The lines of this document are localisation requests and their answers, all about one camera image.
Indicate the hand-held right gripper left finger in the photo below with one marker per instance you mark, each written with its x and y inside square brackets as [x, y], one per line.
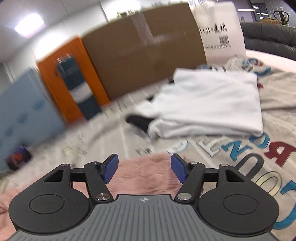
[111, 167]

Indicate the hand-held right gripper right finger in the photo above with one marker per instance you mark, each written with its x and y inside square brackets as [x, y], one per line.
[178, 167]

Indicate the pink fluffy garment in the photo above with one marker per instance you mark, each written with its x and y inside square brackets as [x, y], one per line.
[143, 176]

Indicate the white shirt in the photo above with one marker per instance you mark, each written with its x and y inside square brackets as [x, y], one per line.
[208, 104]

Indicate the black cloth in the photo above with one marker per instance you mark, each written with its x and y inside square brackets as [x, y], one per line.
[138, 121]

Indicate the small dark colourful packet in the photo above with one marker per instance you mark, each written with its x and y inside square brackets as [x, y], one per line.
[18, 157]

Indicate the orange box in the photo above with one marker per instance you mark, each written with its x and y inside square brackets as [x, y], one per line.
[69, 81]

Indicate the light blue box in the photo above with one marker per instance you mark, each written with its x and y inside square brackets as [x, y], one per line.
[23, 106]

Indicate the large brown cardboard box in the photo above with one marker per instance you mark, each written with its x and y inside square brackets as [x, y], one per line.
[143, 55]

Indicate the clear plastic bag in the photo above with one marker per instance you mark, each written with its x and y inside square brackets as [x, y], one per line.
[233, 63]

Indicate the white printed box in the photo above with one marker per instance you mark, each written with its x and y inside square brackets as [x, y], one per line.
[219, 32]

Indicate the dark grey sofa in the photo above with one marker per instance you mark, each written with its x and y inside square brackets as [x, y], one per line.
[268, 37]

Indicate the ceiling light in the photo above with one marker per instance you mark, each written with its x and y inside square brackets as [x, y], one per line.
[29, 24]

